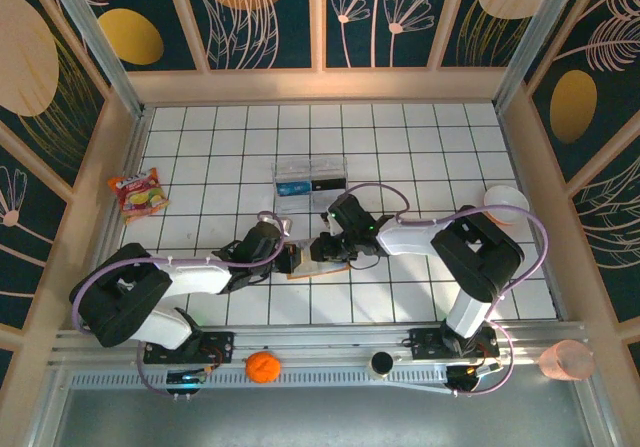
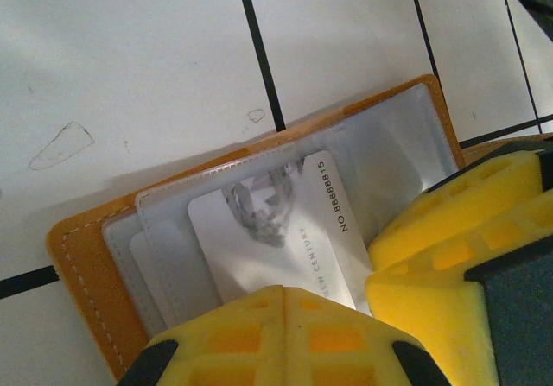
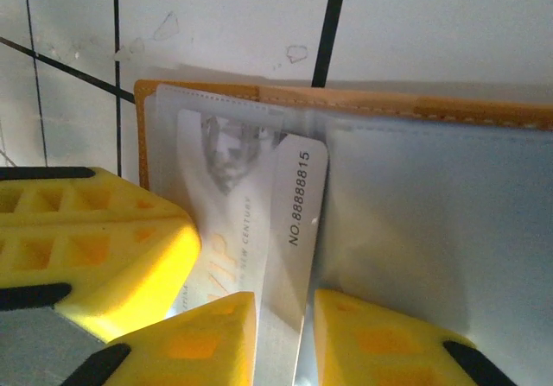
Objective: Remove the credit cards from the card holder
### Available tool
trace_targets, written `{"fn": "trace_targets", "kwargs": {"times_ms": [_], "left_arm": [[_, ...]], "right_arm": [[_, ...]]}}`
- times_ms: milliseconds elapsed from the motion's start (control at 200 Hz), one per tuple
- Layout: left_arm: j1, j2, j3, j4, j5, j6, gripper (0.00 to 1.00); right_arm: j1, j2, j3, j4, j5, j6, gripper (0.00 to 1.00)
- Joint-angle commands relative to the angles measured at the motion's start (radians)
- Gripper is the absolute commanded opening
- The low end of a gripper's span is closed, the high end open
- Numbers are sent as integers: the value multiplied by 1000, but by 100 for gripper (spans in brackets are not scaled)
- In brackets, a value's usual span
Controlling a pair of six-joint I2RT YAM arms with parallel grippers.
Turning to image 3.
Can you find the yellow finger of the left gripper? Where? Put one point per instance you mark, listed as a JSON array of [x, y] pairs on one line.
[[108, 265], [86, 200]]

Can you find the yellow leather card holder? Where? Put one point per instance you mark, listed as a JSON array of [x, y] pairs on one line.
[[432, 213]]

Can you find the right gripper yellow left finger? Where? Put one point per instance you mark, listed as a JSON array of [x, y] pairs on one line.
[[194, 347]]

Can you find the white VIP card 88888815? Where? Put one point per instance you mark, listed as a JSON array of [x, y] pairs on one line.
[[294, 196]]

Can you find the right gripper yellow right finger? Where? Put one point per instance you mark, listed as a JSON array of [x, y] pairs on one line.
[[380, 347]]

